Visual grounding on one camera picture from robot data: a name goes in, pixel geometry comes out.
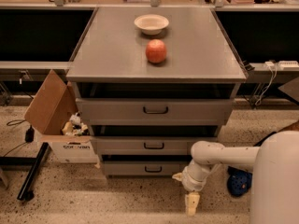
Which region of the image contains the open cardboard box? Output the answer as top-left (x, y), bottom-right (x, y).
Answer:
top-left (24, 70), bottom-right (99, 163)

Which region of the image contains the grey metal drawer cabinet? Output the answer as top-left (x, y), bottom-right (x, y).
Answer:
top-left (67, 6), bottom-right (246, 164)

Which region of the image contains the white ceramic bowl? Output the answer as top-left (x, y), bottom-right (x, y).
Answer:
top-left (135, 14), bottom-right (169, 35)

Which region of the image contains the person's bare leg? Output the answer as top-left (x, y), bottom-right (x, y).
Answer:
top-left (281, 120), bottom-right (299, 132)

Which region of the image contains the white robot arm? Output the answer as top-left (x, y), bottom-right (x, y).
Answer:
top-left (173, 131), bottom-right (299, 224)

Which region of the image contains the grey top drawer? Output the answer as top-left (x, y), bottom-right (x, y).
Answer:
top-left (76, 98), bottom-right (232, 126)

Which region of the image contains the blue croc shoe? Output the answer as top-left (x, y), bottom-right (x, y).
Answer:
top-left (227, 167), bottom-right (252, 197)

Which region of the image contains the grey middle drawer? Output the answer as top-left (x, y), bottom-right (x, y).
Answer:
top-left (92, 137), bottom-right (215, 155)

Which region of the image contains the grey bottom drawer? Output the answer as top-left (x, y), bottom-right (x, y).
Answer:
top-left (101, 161), bottom-right (187, 176)

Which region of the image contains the white power strip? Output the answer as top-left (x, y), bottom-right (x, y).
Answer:
top-left (278, 61), bottom-right (299, 70)

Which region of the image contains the white cables bundle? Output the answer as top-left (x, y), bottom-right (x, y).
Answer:
top-left (253, 59), bottom-right (278, 107)

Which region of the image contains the grey drawer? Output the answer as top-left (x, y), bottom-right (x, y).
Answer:
top-left (101, 161), bottom-right (187, 176)
top-left (92, 137), bottom-right (215, 155)
top-left (76, 98), bottom-right (232, 126)

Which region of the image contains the black table leg left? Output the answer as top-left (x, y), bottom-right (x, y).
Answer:
top-left (0, 143), bottom-right (49, 202)

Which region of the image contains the red apple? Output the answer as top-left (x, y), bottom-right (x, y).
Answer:
top-left (146, 39), bottom-right (167, 63)

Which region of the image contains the black power adapter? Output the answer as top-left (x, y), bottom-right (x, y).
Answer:
top-left (25, 127), bottom-right (35, 143)

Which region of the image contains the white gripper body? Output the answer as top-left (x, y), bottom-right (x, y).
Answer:
top-left (181, 165), bottom-right (207, 192)

